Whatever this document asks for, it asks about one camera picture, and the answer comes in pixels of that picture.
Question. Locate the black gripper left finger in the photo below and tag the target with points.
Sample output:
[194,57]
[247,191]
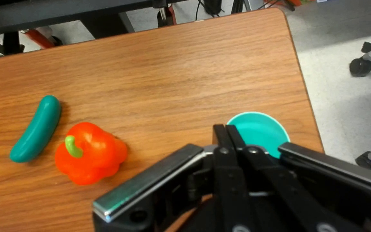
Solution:
[150,181]

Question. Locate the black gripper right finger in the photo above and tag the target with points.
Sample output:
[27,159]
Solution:
[335,165]

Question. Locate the teal blue plastic cup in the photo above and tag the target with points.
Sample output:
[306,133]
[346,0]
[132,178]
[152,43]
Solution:
[257,131]

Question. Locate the orange toy bell pepper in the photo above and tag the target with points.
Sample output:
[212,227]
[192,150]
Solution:
[92,155]

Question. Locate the grey office chair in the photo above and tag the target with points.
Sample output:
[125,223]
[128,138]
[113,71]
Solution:
[360,65]

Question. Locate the teal toy cucumber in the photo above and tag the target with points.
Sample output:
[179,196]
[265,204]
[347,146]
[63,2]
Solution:
[37,129]

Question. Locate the black desk frame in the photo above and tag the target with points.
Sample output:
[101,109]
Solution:
[64,11]

